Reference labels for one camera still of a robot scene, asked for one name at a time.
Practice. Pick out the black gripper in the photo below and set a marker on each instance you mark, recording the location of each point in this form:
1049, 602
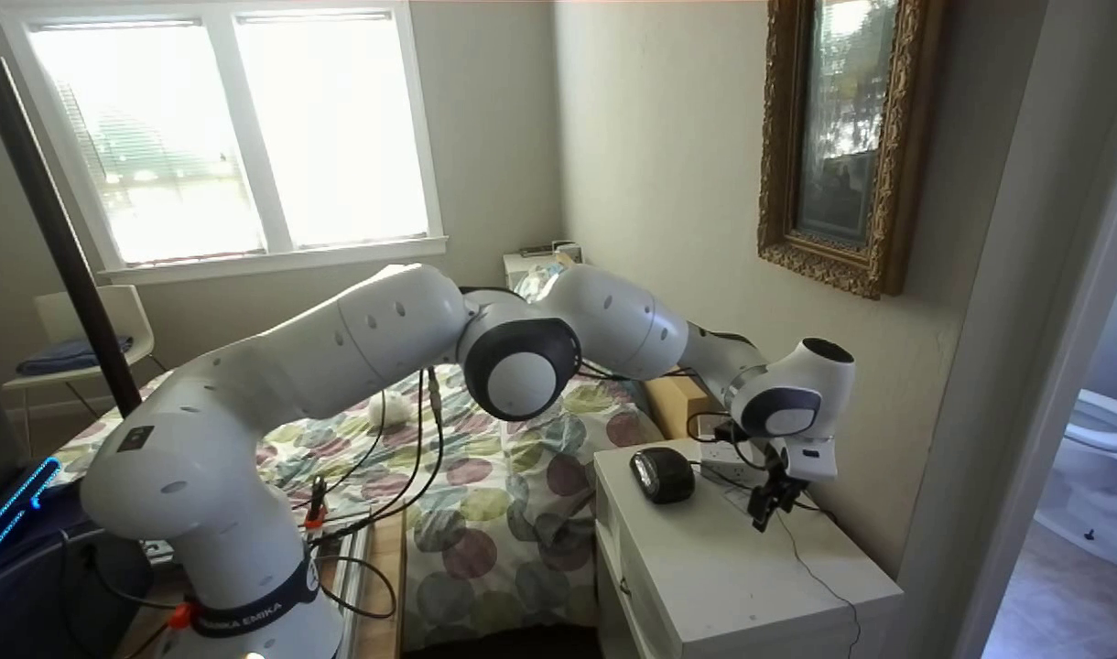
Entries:
775, 491

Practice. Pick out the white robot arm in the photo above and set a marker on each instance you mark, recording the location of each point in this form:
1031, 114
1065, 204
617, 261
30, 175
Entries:
515, 358

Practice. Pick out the white cabinet nightstand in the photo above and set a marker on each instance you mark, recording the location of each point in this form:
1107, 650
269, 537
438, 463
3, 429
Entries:
696, 579

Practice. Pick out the black round speaker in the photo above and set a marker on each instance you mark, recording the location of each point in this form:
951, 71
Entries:
664, 475

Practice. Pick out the white toilet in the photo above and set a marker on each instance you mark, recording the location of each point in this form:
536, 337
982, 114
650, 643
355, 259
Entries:
1081, 487

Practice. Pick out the bed with floral cover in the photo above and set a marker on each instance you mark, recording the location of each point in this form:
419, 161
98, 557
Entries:
496, 509

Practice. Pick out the gold framed painting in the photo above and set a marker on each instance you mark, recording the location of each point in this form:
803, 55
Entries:
849, 96

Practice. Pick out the white chair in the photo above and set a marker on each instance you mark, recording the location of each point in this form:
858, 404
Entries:
69, 358

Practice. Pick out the black tripod pole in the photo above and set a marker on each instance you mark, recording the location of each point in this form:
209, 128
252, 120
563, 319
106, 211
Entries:
28, 160

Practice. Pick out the window with white frame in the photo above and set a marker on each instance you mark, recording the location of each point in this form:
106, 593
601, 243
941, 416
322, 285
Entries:
224, 137

